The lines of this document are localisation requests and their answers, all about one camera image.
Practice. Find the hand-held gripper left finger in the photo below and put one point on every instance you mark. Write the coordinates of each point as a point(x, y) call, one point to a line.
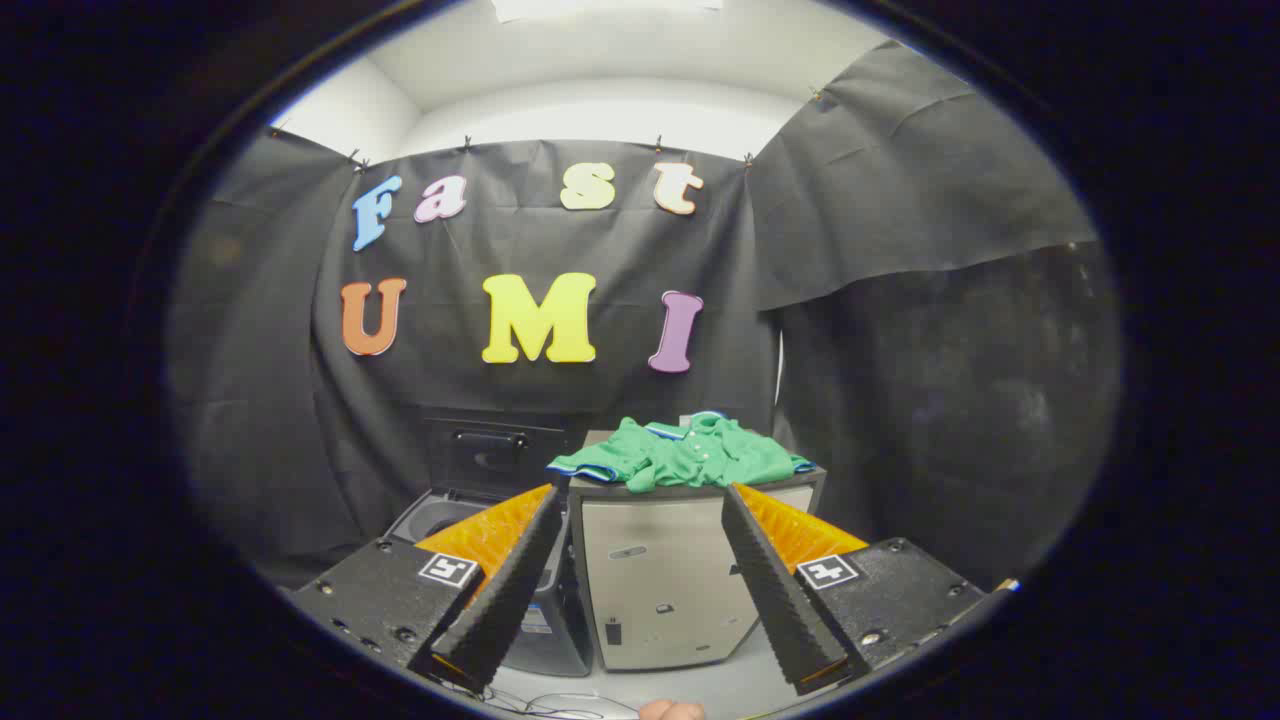
point(510, 600)

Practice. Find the green polo shirt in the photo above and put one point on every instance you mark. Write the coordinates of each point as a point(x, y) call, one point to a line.
point(700, 455)

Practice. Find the black backdrop cloth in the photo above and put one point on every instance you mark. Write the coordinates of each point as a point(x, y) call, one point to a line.
point(600, 400)

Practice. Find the dark grey washing machine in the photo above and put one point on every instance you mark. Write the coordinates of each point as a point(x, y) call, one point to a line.
point(565, 645)

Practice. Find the grey metal cabinet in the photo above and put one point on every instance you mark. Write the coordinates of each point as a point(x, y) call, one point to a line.
point(650, 560)

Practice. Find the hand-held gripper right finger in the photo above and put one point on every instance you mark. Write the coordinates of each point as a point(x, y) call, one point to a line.
point(780, 600)

